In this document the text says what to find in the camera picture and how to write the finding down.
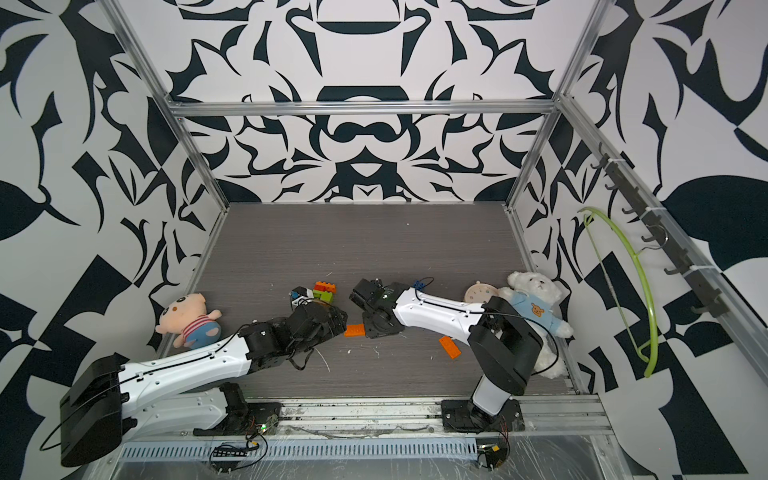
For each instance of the green plastic hoop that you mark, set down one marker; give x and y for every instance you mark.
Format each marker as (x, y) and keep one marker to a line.
(647, 351)

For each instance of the black wall hook rack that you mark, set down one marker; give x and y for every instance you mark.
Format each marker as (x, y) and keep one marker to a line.
(647, 210)

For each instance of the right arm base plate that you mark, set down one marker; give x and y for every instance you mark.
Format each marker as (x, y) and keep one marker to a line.
(463, 416)

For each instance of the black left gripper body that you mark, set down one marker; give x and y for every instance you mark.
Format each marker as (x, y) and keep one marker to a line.
(330, 331)

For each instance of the pink pig plush toy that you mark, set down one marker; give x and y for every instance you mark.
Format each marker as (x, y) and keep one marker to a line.
(190, 321)

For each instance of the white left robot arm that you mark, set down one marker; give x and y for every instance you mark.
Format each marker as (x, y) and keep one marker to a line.
(113, 401)

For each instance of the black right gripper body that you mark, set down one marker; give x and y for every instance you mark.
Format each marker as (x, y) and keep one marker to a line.
(373, 329)

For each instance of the white cable duct strip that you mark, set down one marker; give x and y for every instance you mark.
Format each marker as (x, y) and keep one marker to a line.
(418, 448)

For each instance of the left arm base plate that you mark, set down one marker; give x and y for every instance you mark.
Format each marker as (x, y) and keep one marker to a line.
(248, 419)

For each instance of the long green lego brick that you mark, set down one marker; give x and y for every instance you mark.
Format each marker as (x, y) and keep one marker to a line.
(324, 296)

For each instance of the orange lego brick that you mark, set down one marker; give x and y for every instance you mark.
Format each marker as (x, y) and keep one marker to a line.
(356, 330)
(450, 347)
(325, 287)

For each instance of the white teddy bear plush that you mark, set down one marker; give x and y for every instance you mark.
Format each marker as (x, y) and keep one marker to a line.
(534, 296)

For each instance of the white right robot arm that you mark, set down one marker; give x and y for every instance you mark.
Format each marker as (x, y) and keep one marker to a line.
(504, 344)

